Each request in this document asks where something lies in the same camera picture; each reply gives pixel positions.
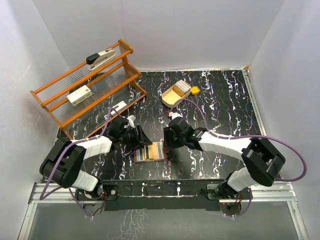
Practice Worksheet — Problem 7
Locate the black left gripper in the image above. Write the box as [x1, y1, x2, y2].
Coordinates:
[119, 125, 152, 150]

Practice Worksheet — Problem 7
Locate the gold card black stripe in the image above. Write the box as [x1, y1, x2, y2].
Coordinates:
[141, 146, 157, 161]

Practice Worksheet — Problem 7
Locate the brown leather card holder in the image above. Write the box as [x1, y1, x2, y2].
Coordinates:
[134, 141, 167, 163]

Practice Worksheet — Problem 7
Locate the beige oval tray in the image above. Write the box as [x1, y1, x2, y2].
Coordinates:
[161, 84, 191, 108]

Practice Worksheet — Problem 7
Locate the stack of credit cards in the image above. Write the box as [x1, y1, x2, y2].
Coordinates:
[173, 80, 191, 97]

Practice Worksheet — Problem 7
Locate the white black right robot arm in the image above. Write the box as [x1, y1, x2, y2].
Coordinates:
[163, 116, 286, 199]

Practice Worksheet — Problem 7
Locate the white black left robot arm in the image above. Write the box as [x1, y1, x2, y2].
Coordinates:
[39, 115, 153, 200]

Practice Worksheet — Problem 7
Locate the small white stapler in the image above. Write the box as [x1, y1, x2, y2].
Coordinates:
[110, 101, 127, 116]

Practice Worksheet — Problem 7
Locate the yellow tape measure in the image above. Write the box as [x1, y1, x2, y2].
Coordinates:
[190, 86, 200, 96]

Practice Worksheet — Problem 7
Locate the orange wooden shelf rack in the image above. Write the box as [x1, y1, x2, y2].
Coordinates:
[30, 39, 148, 140]

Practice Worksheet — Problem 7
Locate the white red staples box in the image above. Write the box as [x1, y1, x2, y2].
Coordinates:
[67, 85, 92, 106]

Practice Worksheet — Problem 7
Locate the black white stapler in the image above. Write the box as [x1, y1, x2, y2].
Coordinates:
[86, 48, 116, 71]

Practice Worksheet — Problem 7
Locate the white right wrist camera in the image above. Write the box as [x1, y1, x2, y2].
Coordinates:
[168, 111, 182, 120]

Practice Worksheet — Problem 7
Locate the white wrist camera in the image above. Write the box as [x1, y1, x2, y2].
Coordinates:
[126, 115, 136, 128]
[168, 111, 182, 120]

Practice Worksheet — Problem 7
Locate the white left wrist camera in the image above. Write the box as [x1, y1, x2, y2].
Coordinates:
[126, 115, 136, 128]

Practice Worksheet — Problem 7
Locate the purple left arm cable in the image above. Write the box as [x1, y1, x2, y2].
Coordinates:
[38, 107, 131, 217]

